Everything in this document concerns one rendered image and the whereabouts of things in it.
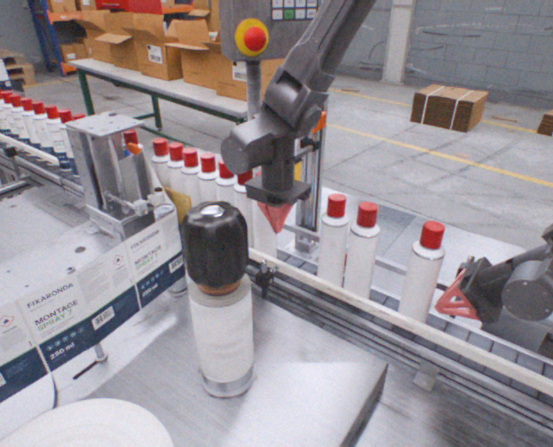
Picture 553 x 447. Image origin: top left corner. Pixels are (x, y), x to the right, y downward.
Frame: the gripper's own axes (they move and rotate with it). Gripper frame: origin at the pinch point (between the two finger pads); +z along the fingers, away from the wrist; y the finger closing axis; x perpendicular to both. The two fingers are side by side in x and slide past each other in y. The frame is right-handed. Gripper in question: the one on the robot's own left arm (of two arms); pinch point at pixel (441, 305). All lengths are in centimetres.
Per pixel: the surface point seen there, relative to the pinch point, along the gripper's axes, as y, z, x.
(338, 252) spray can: 2.1, 9.0, -17.4
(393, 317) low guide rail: 4.4, 6.4, -2.9
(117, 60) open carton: -141, 196, -223
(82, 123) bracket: 14, 33, -72
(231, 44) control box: 2, -1, -58
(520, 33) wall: -548, 52, -49
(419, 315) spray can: 2.0, 3.5, -0.7
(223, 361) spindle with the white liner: 31.7, 12.0, -17.2
